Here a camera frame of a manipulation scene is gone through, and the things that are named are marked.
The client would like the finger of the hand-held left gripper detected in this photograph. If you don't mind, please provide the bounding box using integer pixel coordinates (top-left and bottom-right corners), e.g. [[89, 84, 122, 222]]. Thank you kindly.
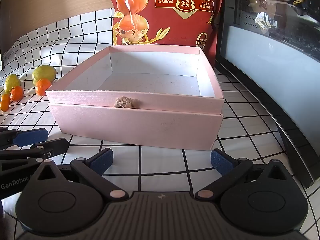
[[0, 138, 69, 175], [0, 127, 49, 150]]

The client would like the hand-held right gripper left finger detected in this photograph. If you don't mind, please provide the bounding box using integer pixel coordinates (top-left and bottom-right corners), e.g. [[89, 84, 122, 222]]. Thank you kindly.
[[31, 148, 129, 202]]

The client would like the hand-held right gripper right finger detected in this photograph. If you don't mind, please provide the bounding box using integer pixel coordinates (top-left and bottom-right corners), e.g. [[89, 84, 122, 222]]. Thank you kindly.
[[195, 149, 292, 202]]

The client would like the pink cardboard box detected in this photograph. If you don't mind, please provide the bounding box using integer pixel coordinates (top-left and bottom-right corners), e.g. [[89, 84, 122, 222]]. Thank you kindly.
[[46, 45, 224, 152]]

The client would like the green guava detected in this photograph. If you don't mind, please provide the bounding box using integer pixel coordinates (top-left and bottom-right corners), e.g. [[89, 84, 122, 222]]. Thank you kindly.
[[4, 74, 21, 93], [32, 65, 58, 85]]

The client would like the orange tangerine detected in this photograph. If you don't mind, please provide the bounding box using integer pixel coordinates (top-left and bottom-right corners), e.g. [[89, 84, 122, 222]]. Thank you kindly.
[[35, 78, 52, 96], [10, 86, 24, 102]]

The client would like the white black-checked tablecloth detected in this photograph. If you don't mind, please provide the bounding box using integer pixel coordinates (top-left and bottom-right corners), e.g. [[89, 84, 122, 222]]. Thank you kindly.
[[0, 8, 320, 240]]

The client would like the dark flat panel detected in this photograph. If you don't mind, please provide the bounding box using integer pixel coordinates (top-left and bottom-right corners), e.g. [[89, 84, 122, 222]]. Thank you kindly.
[[0, 0, 6, 71]]

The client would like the black glass-sided computer case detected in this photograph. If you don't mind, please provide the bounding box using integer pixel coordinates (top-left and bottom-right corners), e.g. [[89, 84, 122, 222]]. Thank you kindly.
[[215, 0, 320, 189]]

